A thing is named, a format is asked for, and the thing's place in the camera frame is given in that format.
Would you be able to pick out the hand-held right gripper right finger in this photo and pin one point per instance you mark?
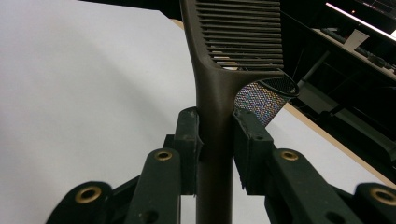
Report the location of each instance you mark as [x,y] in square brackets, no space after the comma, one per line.
[252,149]

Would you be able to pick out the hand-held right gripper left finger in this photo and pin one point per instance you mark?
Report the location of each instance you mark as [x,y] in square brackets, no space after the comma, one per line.
[186,146]

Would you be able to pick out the black mesh pen holder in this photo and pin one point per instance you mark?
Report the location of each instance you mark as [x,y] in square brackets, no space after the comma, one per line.
[264,99]

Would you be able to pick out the dark brown comb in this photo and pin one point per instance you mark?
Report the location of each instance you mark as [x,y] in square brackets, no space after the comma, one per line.
[214,102]

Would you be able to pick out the metal stand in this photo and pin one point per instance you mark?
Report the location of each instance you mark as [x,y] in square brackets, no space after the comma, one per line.
[314,68]

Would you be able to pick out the white card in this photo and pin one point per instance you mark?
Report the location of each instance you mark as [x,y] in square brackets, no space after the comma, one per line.
[355,39]

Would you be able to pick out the dark keyboard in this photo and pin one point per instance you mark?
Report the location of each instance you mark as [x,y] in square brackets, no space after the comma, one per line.
[370,56]

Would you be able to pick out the monitor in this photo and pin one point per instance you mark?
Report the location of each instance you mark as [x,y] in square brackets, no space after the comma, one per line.
[364,15]

